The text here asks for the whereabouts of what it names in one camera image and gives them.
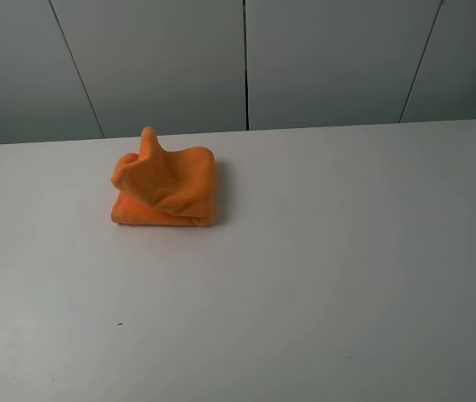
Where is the orange towel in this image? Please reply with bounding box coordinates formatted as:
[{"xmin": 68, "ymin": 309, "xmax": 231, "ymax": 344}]
[{"xmin": 111, "ymin": 127, "xmax": 216, "ymax": 227}]

